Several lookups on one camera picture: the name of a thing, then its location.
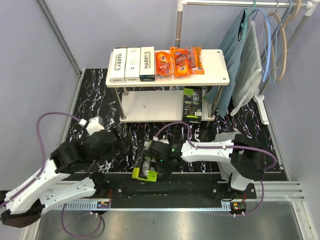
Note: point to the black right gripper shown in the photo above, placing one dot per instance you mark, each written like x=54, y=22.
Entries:
x=162, y=172

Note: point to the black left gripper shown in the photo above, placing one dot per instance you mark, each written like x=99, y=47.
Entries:
x=115, y=148

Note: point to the black green Gillette box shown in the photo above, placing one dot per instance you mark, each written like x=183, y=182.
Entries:
x=192, y=110
x=145, y=165

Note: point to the orange Bic razor pack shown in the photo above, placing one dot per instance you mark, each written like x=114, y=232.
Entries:
x=164, y=63

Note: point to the white harry's box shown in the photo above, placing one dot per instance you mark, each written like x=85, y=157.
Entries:
x=118, y=64
x=132, y=65
x=147, y=64

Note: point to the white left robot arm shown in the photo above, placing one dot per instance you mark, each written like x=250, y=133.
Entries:
x=27, y=203

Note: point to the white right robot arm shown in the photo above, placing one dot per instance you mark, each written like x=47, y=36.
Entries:
x=240, y=160

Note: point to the white two-tier shelf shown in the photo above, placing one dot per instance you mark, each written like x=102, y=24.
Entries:
x=167, y=105

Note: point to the teal hanging garment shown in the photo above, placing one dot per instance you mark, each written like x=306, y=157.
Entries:
x=232, y=48

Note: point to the metal clothes rack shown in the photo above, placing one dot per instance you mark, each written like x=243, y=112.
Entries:
x=302, y=10

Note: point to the grey hanging towel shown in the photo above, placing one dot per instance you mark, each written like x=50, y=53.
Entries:
x=249, y=74

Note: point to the blue clothes hanger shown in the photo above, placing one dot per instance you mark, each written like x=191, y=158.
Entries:
x=272, y=26

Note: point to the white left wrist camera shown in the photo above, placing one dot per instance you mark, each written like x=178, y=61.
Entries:
x=92, y=125

